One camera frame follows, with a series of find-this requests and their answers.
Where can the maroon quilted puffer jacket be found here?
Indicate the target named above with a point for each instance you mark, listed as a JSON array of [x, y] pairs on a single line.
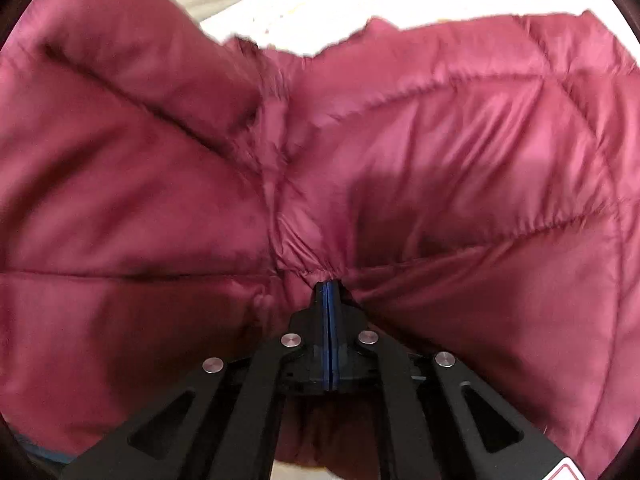
[[450, 185]]

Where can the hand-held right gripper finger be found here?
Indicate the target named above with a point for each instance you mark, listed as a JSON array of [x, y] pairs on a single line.
[[335, 330], [323, 330]]

